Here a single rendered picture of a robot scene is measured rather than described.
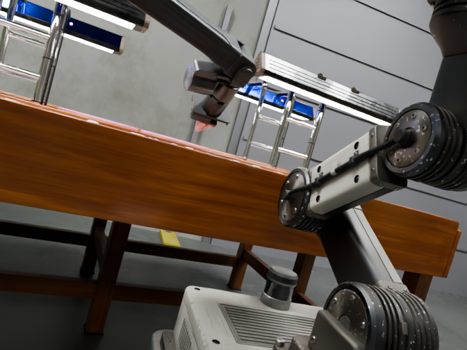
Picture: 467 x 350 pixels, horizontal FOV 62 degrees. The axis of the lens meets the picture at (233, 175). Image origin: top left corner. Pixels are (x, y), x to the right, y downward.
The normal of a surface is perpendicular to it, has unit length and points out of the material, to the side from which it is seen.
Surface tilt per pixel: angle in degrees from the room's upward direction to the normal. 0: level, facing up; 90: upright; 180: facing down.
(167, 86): 90
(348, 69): 90
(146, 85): 90
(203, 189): 90
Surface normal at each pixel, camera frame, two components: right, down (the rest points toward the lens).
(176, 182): 0.39, 0.17
